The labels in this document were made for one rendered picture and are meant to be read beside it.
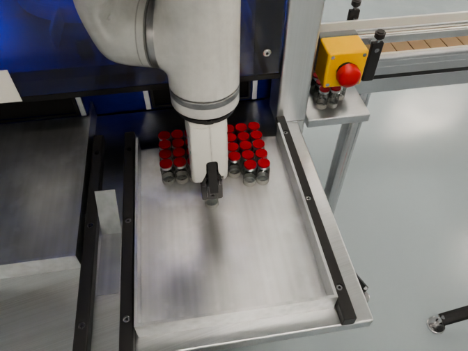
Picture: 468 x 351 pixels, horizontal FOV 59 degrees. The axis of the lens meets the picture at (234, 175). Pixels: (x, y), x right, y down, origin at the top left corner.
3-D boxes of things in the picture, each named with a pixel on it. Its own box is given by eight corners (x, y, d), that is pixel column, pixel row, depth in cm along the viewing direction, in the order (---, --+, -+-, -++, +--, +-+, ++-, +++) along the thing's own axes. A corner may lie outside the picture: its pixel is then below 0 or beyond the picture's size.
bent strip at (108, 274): (104, 213, 66) (94, 190, 62) (122, 211, 66) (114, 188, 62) (96, 296, 57) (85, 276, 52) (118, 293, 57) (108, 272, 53)
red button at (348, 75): (331, 78, 74) (335, 58, 71) (352, 76, 74) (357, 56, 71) (338, 90, 72) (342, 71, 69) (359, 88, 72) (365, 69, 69)
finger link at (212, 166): (203, 134, 52) (203, 140, 58) (210, 194, 52) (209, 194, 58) (213, 133, 53) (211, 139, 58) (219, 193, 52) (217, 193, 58)
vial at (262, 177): (254, 176, 71) (255, 158, 67) (267, 175, 71) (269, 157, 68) (257, 186, 70) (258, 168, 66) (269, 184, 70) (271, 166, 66)
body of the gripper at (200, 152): (172, 73, 53) (180, 136, 62) (176, 126, 47) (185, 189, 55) (229, 68, 54) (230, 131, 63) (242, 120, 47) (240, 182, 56)
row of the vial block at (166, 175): (162, 177, 71) (159, 159, 67) (264, 166, 73) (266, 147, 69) (163, 186, 69) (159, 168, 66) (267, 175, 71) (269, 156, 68)
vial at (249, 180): (242, 177, 71) (242, 159, 67) (254, 176, 71) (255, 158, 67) (244, 187, 69) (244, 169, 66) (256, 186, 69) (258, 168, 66)
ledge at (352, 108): (290, 86, 91) (290, 79, 90) (345, 80, 93) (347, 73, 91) (306, 127, 82) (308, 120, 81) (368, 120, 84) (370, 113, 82)
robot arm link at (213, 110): (167, 62, 51) (170, 81, 54) (170, 106, 46) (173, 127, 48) (233, 56, 52) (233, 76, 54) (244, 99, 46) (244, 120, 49)
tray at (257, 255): (138, 151, 75) (135, 137, 73) (278, 136, 78) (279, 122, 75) (138, 337, 53) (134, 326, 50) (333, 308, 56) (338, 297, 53)
